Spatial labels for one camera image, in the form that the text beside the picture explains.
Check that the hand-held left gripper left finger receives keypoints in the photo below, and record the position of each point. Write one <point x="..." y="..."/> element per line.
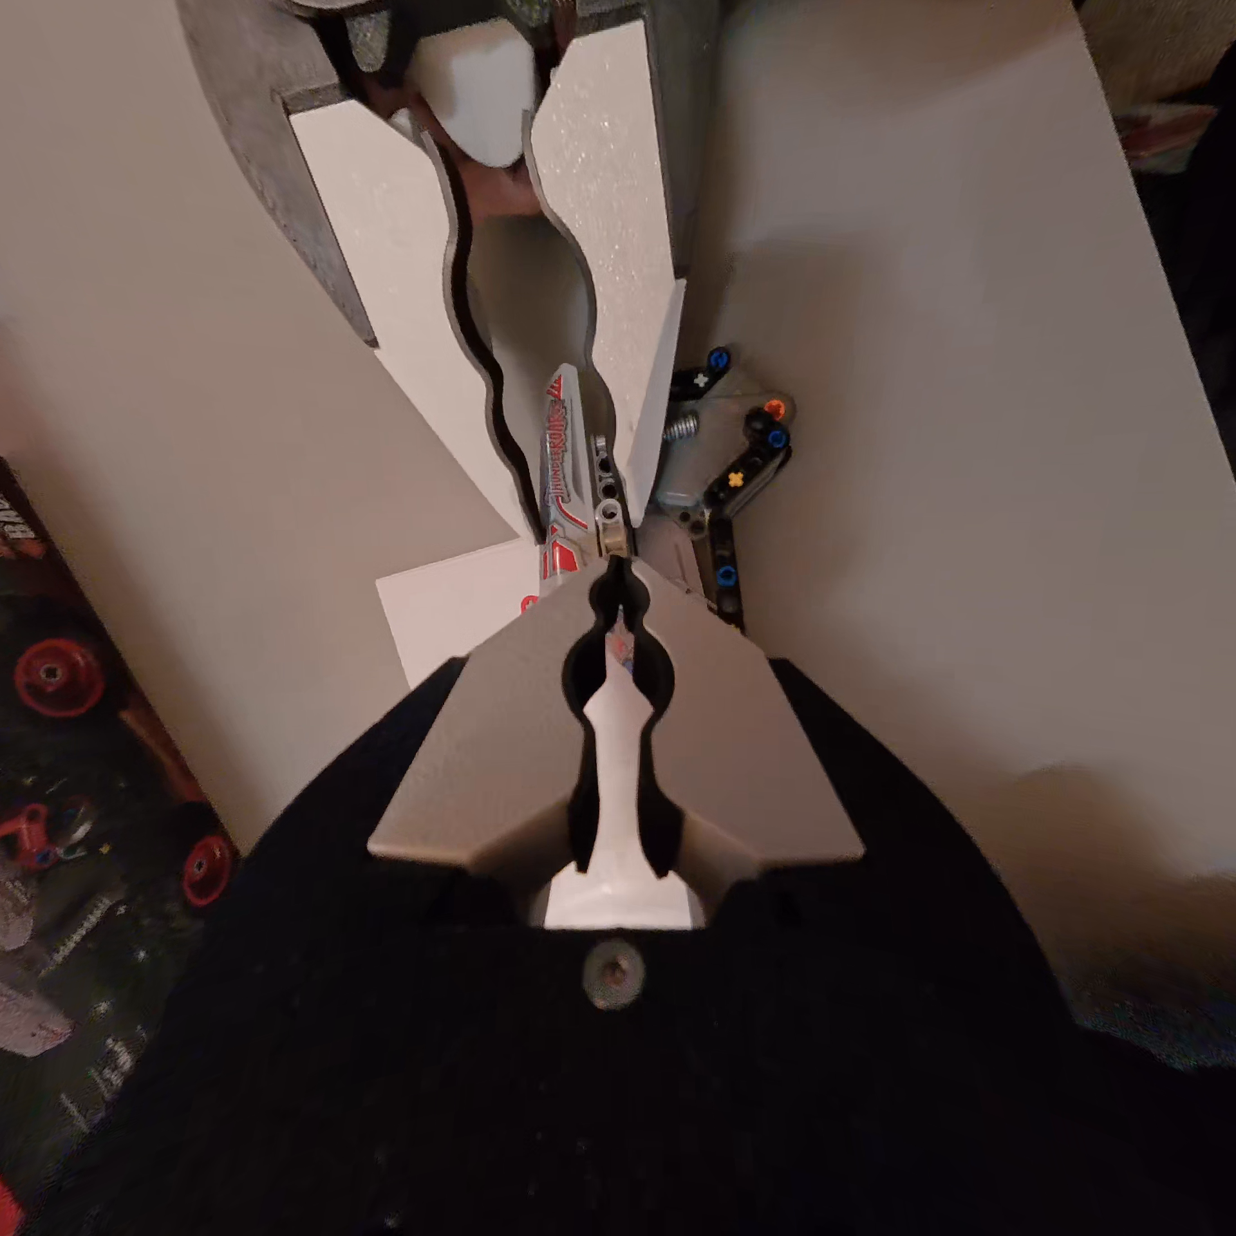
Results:
<point x="482" y="762"/>

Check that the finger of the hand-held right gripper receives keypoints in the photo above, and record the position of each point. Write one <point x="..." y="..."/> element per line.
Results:
<point x="385" y="240"/>
<point x="617" y="192"/>

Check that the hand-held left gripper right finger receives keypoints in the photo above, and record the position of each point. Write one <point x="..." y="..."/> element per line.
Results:
<point x="753" y="762"/>

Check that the toy brick truck chassis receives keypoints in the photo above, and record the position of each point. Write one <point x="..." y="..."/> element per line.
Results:
<point x="695" y="453"/>

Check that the grey toy panel red sticker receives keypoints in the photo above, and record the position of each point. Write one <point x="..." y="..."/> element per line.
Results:
<point x="564" y="462"/>

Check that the person's right hand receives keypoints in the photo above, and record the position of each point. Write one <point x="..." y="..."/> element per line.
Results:
<point x="497" y="188"/>

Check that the white instruction booklet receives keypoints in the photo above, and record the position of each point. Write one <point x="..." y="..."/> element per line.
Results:
<point x="443" y="617"/>

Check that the dark toy truck box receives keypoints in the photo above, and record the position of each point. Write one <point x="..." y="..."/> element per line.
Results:
<point x="76" y="772"/>

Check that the person's dark clothed body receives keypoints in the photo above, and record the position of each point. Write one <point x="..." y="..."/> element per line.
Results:
<point x="1206" y="289"/>

